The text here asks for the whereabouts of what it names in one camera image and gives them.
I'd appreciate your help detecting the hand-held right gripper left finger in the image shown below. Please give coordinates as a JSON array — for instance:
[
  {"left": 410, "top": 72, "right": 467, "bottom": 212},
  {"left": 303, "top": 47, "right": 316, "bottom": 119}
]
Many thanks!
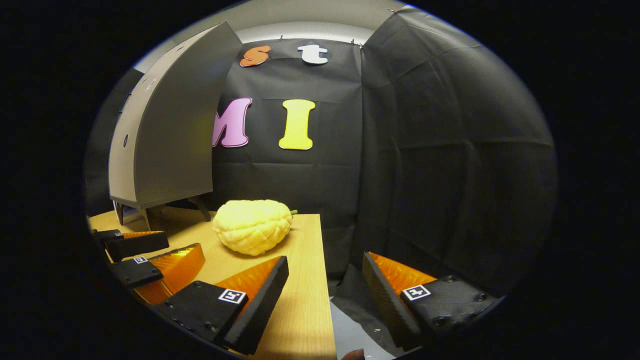
[{"left": 149, "top": 256, "right": 290, "bottom": 356}]

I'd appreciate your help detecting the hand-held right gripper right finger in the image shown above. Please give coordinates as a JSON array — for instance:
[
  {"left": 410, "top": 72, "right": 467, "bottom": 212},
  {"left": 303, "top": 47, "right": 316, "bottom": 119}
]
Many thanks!
[{"left": 361, "top": 251, "right": 502, "bottom": 352}]

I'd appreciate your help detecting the beige cabinet door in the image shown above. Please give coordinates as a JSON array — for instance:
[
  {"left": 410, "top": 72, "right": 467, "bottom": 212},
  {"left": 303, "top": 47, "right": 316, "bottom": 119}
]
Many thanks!
[{"left": 108, "top": 70, "right": 151, "bottom": 203}]

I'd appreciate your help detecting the grey cabinet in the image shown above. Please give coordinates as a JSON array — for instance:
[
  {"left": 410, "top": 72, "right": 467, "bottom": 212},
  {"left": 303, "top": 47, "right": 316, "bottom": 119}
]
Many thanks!
[{"left": 107, "top": 21, "right": 244, "bottom": 231}]

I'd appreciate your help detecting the yellow bumpy squash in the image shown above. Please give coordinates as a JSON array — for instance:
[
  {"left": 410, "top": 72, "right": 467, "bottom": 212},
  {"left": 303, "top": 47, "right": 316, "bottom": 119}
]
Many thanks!
[{"left": 212, "top": 199, "right": 298, "bottom": 257}]

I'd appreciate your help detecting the black backdrop cloth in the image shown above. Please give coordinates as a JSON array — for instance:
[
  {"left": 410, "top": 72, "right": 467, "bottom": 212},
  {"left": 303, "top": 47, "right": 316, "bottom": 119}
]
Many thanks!
[{"left": 85, "top": 5, "right": 558, "bottom": 331}]

